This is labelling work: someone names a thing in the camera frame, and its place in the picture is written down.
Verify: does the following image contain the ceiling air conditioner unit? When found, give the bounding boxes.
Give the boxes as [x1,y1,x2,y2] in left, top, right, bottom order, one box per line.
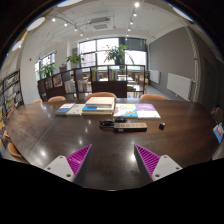
[87,17,114,32]

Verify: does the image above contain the blue printed booklet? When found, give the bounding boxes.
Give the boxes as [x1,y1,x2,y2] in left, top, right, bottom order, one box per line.
[213,123,224,144]

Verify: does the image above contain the purple and white book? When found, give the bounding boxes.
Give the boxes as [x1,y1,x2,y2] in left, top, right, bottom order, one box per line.
[134,103,162,120]

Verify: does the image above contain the brown chair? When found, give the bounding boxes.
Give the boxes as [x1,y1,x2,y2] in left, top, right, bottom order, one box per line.
[210,107,224,124]

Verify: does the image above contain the large white radiator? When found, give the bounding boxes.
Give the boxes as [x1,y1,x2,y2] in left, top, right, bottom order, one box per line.
[166,72,194,101]

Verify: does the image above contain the white wall pipes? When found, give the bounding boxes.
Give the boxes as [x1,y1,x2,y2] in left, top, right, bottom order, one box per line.
[186,26,201,103]

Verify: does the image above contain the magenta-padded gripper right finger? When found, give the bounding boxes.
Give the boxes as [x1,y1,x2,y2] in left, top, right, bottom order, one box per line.
[133,144,183,186]

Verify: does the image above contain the dark open shelf unit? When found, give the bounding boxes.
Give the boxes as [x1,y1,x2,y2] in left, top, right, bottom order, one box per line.
[36,64,147,101]

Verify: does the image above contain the colourful illustrated book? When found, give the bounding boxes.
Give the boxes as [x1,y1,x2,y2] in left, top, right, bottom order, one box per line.
[113,103,139,119]

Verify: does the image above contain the dark blue thin book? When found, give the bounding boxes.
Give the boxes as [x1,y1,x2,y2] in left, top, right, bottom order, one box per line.
[54,102,76,117]

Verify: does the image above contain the ceiling spot lights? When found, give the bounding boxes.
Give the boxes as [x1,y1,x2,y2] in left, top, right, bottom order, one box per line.
[49,1,141,38]

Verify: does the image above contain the small potted plant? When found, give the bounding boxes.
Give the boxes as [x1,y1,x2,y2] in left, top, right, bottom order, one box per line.
[41,63,57,78]

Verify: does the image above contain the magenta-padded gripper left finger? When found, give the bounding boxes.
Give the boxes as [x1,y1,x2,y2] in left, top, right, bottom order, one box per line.
[43,143,93,185]

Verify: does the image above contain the yellowish book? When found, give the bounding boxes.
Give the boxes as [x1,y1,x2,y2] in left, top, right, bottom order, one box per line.
[81,110,114,117]

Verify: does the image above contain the large potted plant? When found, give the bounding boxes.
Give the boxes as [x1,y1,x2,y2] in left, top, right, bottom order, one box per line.
[103,44,129,66]

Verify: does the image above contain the dark grey door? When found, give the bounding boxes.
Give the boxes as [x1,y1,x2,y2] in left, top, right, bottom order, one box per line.
[199,58,215,108]

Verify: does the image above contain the white thin book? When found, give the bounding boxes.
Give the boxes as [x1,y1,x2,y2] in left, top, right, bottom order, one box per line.
[65,103,86,117]

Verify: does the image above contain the thick cream book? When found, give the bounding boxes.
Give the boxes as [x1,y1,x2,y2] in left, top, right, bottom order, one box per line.
[84,96,116,110]

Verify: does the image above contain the small white radiator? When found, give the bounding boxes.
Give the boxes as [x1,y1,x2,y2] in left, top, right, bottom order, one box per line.
[148,69,161,84]

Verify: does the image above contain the far wooden tables and chairs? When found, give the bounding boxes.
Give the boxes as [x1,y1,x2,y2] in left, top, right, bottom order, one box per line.
[126,71,151,94]

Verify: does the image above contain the round white ceiling panels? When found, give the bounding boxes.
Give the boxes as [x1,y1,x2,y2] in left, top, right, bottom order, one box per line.
[11,0,84,53]

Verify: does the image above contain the medium potted plant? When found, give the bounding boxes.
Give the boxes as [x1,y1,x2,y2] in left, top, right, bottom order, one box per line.
[65,53,84,69]

